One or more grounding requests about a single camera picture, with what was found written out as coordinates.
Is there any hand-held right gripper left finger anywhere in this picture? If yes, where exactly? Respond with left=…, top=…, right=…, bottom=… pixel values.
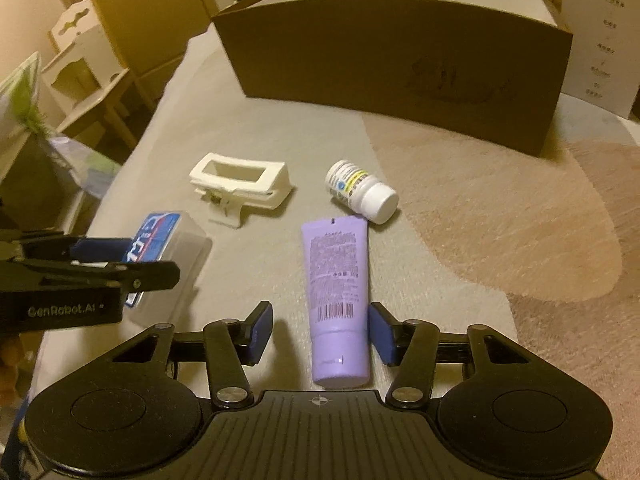
left=104, top=300, right=274, bottom=408

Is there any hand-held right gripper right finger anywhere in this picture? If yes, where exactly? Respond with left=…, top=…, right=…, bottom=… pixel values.
left=367, top=303, right=538, bottom=408

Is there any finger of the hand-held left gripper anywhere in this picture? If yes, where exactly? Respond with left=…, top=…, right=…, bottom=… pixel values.
left=0, top=258, right=181, bottom=295
left=0, top=229, right=133, bottom=264

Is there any purple cream tube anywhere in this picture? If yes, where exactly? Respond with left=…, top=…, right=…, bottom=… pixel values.
left=300, top=214, right=372, bottom=389

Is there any clear plastic box blue label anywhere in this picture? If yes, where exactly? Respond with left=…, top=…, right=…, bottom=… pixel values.
left=119, top=211, right=212, bottom=329

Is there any brown cardboard box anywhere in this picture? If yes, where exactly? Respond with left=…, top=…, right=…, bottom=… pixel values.
left=212, top=0, right=574, bottom=157

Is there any person's left hand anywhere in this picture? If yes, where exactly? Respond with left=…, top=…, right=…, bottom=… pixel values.
left=0, top=336, right=27, bottom=403

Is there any white pill bottle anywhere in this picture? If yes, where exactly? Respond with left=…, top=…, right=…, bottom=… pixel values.
left=324, top=159, right=400, bottom=225

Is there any white plastic clip holder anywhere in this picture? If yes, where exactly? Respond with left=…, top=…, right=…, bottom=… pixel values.
left=189, top=152, right=294, bottom=229

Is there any green patterned cloth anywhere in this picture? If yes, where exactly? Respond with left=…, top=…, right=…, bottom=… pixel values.
left=0, top=52, right=124, bottom=198

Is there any white wooden stand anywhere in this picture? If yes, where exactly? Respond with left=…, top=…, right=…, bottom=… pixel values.
left=39, top=0, right=137, bottom=137

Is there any wooden door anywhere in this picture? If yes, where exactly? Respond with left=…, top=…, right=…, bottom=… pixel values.
left=47, top=0, right=236, bottom=77

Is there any tall white carton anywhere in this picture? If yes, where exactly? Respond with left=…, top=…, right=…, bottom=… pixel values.
left=554, top=0, right=640, bottom=122

